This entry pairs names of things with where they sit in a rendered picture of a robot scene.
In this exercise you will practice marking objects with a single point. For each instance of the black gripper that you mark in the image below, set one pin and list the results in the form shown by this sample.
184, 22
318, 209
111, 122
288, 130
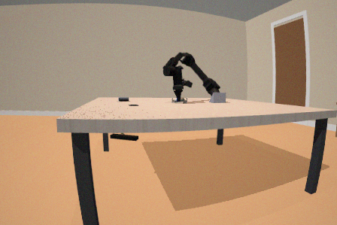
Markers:
178, 87

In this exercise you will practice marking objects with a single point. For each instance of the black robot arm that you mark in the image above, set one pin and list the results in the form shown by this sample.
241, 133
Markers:
170, 69

